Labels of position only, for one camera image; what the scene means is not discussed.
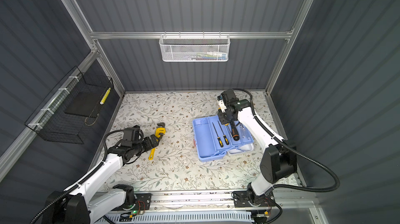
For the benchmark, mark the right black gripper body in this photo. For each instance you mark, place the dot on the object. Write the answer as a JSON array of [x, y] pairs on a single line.
[[223, 117]]

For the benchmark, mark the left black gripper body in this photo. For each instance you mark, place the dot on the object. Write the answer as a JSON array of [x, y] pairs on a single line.
[[138, 147]]

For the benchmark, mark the yellow pipe wrench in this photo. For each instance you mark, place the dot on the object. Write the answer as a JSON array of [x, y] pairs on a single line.
[[159, 133]]

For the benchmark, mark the slim yellow black screwdriver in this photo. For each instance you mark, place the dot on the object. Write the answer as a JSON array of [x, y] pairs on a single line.
[[224, 135]]

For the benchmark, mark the white blue tool box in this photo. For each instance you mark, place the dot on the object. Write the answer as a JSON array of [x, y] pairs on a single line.
[[207, 145]]

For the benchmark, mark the thin black screwdriver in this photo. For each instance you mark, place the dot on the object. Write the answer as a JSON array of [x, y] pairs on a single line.
[[218, 136]]

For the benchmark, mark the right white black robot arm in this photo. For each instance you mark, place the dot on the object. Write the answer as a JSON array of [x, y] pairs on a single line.
[[277, 161]]

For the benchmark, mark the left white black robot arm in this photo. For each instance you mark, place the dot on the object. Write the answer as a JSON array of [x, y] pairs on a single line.
[[77, 205]]

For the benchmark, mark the floral table mat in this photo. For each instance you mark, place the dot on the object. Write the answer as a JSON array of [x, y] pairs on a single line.
[[176, 165]]

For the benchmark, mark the pens in white basket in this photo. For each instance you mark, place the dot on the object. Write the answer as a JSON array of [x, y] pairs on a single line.
[[208, 56]]

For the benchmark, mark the black pad in basket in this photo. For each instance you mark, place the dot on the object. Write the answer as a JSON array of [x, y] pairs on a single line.
[[85, 105]]

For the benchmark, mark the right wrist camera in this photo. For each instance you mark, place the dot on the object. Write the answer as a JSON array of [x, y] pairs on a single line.
[[221, 103]]

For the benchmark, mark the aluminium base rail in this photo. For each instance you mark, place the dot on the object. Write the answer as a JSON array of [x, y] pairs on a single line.
[[202, 200]]

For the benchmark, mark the black wire basket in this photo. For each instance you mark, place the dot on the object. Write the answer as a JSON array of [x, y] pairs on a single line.
[[53, 125]]

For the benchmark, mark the white wire mesh basket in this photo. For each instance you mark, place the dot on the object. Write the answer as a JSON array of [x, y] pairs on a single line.
[[174, 49]]

